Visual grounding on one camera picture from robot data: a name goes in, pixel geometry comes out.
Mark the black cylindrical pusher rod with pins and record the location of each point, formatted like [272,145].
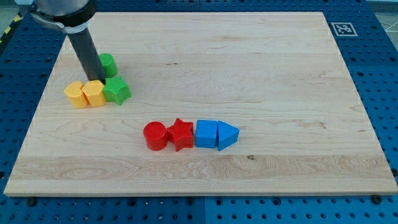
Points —
[86,52]

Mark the green cylinder block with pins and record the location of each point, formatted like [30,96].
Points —
[108,62]

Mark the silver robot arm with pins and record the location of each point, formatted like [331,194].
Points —
[70,17]

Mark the green star block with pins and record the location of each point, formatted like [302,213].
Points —
[116,90]

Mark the red star block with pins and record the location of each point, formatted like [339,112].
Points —
[181,134]

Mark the yellow rounded block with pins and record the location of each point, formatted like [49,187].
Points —
[75,95]

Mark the yellow hexagon block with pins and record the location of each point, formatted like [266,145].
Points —
[93,91]

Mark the black yellow hazard tape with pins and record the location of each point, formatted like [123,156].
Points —
[11,28]

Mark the red cylinder block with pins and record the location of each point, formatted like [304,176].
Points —
[155,135]

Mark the blue cube block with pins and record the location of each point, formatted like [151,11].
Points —
[206,133]

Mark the blue triangle block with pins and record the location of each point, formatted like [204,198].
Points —
[227,135]

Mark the wooden board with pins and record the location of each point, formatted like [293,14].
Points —
[277,76]

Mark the white fiducial marker tag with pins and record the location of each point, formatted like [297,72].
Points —
[344,29]

